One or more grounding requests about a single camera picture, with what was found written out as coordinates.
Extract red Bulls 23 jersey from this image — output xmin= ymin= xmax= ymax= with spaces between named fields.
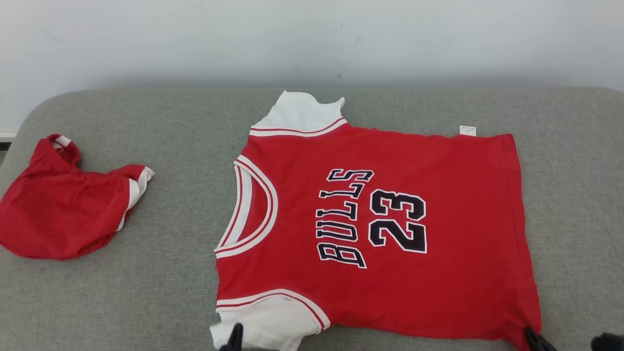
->
xmin=210 ymin=90 xmax=543 ymax=351

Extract grey fabric sofa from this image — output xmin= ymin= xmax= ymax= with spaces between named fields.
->
xmin=0 ymin=87 xmax=624 ymax=351

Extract red shorts with white stripes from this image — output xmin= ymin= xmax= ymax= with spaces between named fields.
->
xmin=0 ymin=134 xmax=156 ymax=260

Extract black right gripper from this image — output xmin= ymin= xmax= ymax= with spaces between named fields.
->
xmin=524 ymin=328 xmax=624 ymax=351

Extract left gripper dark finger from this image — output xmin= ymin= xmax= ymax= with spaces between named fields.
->
xmin=219 ymin=323 xmax=244 ymax=351

